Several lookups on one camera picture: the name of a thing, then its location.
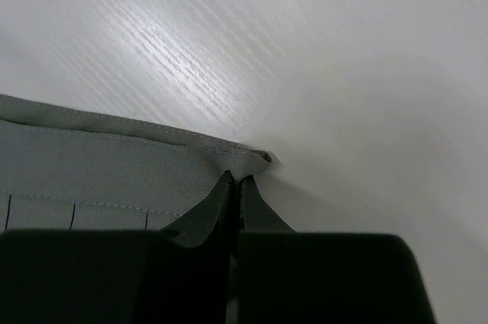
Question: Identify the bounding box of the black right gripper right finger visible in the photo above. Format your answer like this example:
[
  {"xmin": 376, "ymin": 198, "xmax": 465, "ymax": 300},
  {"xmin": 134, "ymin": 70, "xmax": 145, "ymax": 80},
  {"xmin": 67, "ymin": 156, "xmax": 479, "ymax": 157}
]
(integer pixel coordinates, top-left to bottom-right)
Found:
[{"xmin": 238, "ymin": 177, "xmax": 435, "ymax": 323}]

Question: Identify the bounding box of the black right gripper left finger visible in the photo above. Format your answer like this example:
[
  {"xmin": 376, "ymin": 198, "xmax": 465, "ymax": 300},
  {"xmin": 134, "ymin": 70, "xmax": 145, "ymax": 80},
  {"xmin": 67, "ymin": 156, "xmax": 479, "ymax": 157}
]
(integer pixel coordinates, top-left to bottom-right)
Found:
[{"xmin": 1, "ymin": 172, "xmax": 233, "ymax": 323}]

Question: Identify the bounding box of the grey pleated skirt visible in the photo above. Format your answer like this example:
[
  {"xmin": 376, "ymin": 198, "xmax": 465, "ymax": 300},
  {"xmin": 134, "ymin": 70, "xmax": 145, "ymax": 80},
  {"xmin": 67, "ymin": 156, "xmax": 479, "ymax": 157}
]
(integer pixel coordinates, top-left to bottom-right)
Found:
[{"xmin": 1, "ymin": 95, "xmax": 272, "ymax": 229}]

